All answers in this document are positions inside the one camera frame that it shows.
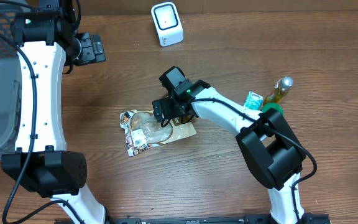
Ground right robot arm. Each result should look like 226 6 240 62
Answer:
152 66 306 223

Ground green lid white jar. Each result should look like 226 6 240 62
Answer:
261 103 283 114

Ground brown Pantree snack bag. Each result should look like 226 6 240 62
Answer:
119 110 196 157

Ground white barcode scanner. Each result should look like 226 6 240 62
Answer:
150 1 184 47

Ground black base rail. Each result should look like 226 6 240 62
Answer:
54 213 332 224

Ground yellow oil bottle silver cap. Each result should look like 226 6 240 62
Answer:
262 76 293 105

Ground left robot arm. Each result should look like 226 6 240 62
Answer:
1 1 110 223

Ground teal Kleenex tissue pack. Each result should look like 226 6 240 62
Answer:
244 91 264 110

